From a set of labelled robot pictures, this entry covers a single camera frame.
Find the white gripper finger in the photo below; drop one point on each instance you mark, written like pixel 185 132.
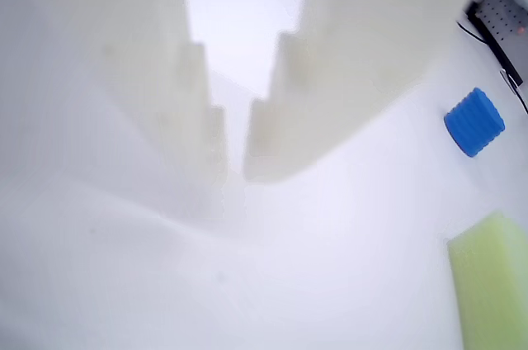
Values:
pixel 136 57
pixel 350 57

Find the cream foam block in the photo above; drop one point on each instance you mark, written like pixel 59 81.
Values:
pixel 491 284

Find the blue ribbed cylinder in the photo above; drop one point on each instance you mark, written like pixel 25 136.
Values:
pixel 474 123

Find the perforated board with black frame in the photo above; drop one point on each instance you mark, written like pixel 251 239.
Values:
pixel 499 15

